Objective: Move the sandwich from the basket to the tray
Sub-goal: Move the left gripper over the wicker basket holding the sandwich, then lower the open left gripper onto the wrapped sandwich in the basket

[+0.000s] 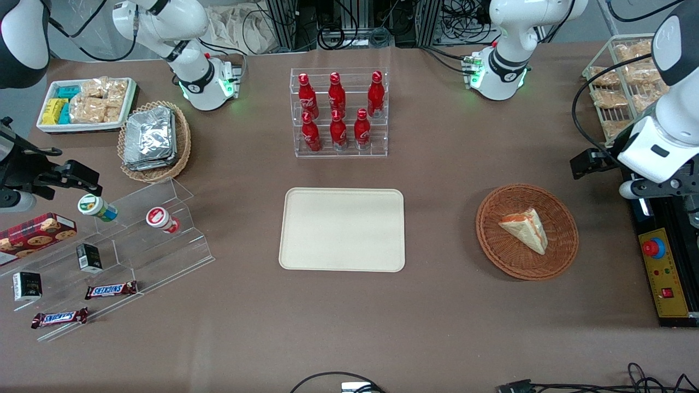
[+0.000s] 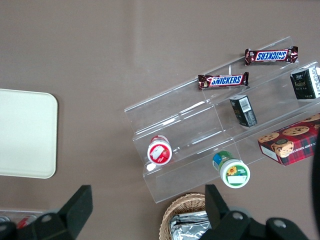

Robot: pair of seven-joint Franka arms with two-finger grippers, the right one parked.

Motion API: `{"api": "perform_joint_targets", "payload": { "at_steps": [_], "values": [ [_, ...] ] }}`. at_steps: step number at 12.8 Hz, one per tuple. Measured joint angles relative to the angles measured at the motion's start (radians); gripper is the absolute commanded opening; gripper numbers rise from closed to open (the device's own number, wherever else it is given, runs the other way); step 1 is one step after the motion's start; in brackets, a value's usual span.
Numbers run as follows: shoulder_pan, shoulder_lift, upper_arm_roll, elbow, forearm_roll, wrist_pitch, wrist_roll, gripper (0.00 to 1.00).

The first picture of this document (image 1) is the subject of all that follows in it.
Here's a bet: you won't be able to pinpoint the black looped cable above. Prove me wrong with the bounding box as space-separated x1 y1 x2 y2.
289 372 386 393

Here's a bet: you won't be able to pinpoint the small black carton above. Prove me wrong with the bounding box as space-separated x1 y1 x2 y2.
76 243 104 274
12 271 43 302

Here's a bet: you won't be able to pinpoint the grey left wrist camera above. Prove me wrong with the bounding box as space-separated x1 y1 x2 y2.
619 175 699 200

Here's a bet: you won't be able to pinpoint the red tartan cookie box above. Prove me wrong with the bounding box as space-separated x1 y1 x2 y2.
0 212 78 267

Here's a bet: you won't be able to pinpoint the clear acrylic stepped display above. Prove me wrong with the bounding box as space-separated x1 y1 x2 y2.
0 177 215 343

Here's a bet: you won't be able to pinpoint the round brown wicker basket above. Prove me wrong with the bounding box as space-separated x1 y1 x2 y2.
476 183 579 281

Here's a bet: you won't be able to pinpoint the white rectangular snack bin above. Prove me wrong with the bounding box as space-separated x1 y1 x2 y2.
36 77 138 134

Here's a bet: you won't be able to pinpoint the yellow snack packet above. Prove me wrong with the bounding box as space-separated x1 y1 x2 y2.
42 98 68 126

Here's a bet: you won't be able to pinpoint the clear acrylic bottle rack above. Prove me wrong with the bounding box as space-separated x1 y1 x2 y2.
290 67 390 158

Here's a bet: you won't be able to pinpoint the Snickers chocolate bar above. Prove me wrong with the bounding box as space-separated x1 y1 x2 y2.
31 307 90 330
84 281 139 301

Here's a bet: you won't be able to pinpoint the red cola bottle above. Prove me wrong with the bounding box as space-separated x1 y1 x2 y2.
301 112 322 152
330 110 348 151
298 73 319 118
367 71 386 118
354 108 372 150
328 72 347 116

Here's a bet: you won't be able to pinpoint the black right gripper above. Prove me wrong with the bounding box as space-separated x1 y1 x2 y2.
0 117 103 201

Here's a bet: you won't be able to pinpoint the triangle sandwich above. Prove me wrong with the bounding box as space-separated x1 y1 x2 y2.
498 207 548 255

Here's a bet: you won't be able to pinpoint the beige rectangular tray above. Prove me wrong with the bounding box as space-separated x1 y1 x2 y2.
279 188 406 272

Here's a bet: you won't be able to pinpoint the yellow control panel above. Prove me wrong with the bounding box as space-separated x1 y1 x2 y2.
637 228 690 319

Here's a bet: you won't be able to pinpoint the stack of foil containers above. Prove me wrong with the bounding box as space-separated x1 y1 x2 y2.
123 106 177 171

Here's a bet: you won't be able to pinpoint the wrapped bread pack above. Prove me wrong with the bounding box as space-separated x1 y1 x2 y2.
614 40 654 62
622 62 662 86
589 66 621 87
630 86 668 113
592 88 629 109
602 119 635 138

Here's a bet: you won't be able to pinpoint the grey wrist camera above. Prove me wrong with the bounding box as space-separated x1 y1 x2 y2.
619 175 699 200
0 190 37 214

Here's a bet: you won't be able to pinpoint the aluminium frame post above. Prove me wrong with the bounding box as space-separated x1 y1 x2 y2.
264 0 299 53
416 0 443 48

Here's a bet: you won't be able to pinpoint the green-lidded yogurt cup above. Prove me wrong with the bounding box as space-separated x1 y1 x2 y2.
77 193 119 223

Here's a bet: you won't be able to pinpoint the red-lidded yogurt cup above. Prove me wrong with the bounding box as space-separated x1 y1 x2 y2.
145 206 181 235

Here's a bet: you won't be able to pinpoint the white wire basket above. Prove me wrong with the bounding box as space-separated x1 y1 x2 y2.
581 34 673 147

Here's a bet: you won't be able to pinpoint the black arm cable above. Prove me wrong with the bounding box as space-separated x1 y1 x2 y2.
571 52 669 160

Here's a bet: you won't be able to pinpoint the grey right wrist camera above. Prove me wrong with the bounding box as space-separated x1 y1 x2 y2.
0 190 37 214

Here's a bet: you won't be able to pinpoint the black cable with connector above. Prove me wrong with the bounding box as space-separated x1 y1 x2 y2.
496 362 699 393

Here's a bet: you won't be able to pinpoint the oval wicker basket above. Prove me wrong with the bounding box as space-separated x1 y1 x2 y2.
117 100 192 183

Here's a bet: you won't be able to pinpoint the black control box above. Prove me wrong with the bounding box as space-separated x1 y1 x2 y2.
623 164 699 329

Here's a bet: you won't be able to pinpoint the crumpled clear plastic sheet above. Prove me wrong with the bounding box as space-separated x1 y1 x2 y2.
206 2 286 56

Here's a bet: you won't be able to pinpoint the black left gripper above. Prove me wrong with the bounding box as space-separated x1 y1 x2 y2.
571 148 623 180

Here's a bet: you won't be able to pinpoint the tangled black cables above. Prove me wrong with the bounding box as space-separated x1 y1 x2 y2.
441 0 495 46

